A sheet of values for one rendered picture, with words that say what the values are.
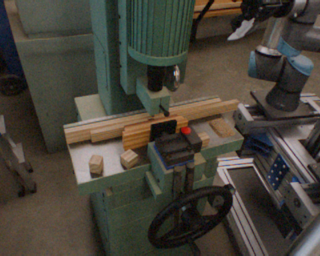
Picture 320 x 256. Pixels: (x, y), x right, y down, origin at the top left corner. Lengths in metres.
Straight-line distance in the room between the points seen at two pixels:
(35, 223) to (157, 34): 1.45
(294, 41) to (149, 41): 0.45
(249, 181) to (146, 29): 1.34
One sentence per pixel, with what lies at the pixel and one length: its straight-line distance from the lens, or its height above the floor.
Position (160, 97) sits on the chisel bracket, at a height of 1.07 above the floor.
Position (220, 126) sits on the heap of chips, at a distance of 1.04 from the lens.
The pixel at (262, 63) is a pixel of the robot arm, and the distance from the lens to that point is 1.31.
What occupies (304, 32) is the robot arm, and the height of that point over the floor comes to 1.27.
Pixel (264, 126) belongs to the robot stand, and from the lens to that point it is 1.43.
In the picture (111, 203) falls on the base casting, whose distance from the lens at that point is 0.97.
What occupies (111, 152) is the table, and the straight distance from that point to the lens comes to 0.92.
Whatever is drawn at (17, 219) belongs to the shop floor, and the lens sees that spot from 1.94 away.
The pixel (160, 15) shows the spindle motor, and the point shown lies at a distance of 0.71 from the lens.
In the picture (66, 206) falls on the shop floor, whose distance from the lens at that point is 1.90.
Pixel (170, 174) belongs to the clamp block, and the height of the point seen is 0.95.
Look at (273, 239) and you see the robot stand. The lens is 1.68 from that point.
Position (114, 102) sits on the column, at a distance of 1.11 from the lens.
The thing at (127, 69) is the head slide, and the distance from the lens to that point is 0.93.
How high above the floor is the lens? 1.57
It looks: 41 degrees down
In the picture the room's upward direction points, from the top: 6 degrees clockwise
